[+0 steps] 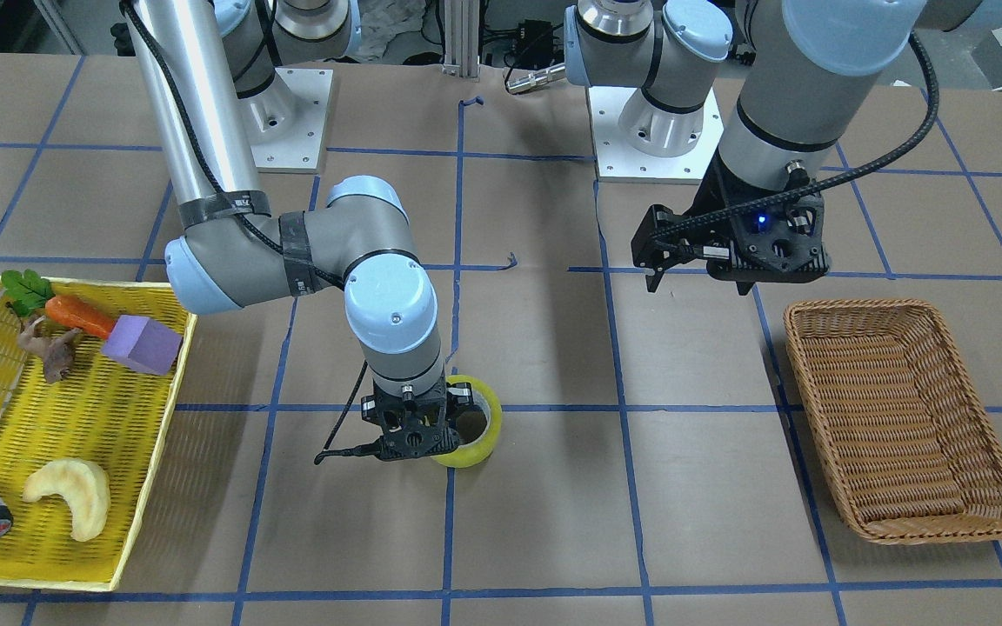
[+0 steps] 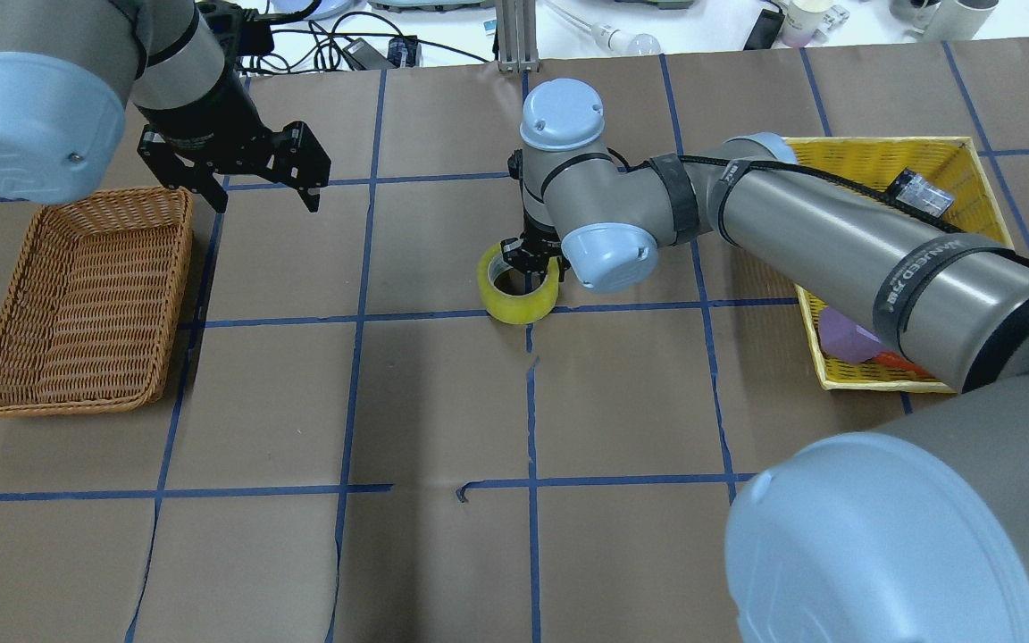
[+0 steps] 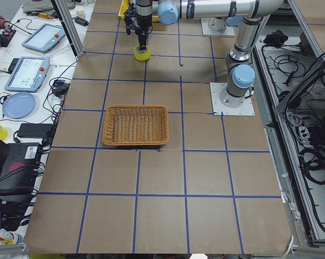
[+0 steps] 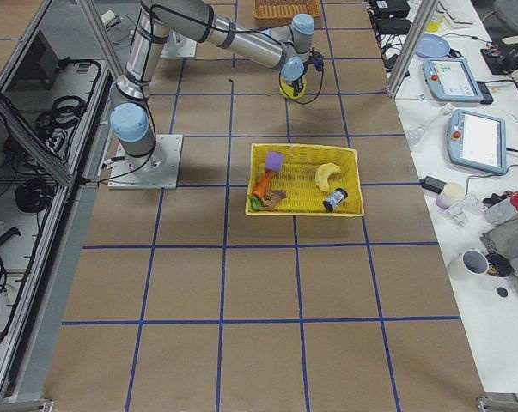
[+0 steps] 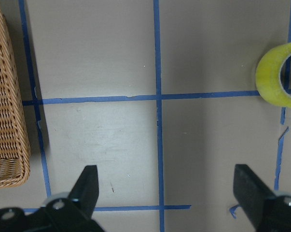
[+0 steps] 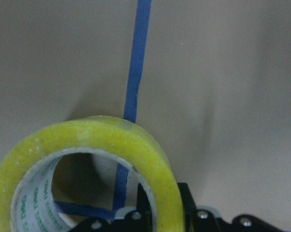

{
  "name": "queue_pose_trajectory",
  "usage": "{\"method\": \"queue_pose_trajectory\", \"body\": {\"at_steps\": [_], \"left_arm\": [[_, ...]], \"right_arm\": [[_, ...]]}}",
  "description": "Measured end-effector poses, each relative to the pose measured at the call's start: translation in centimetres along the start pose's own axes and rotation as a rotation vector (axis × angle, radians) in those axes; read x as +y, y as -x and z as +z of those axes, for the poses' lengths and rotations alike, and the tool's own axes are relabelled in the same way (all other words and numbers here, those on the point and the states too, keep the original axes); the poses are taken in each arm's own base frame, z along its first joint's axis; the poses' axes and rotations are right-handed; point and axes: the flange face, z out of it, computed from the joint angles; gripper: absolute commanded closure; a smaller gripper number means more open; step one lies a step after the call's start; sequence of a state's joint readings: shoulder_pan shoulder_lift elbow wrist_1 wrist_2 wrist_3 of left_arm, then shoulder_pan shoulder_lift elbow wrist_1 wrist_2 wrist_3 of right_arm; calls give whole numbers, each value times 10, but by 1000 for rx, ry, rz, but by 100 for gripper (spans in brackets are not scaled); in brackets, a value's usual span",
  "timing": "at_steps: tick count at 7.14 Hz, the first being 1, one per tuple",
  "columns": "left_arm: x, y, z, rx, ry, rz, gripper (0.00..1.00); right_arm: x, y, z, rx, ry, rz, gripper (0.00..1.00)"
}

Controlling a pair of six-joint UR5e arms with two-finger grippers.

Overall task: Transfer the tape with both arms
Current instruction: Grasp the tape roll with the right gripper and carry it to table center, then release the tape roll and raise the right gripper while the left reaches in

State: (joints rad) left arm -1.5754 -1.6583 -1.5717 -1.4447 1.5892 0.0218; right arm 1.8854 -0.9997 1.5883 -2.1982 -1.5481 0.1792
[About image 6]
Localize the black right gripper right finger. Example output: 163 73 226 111
178 183 282 232

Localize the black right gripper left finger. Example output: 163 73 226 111
72 184 153 232

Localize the yellow tape roll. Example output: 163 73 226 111
0 116 184 232

